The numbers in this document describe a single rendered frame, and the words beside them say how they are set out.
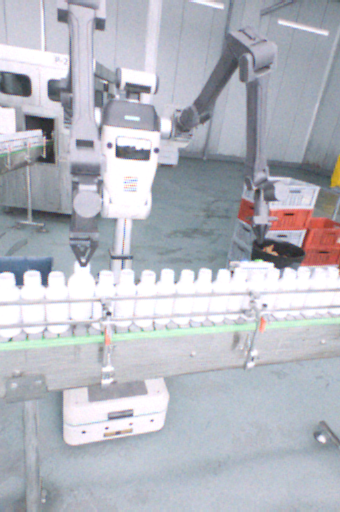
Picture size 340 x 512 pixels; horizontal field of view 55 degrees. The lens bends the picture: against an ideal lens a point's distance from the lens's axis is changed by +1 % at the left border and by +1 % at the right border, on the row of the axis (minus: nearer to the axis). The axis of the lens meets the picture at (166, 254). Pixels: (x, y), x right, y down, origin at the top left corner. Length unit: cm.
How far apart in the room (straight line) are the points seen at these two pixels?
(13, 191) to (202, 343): 414
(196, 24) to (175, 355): 1321
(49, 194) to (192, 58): 993
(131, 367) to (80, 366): 15
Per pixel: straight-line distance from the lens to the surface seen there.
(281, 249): 319
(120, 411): 175
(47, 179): 465
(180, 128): 145
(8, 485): 188
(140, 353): 99
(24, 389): 102
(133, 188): 140
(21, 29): 1293
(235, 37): 109
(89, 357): 97
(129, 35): 1312
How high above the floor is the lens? 158
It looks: 24 degrees down
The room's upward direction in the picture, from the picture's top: 8 degrees clockwise
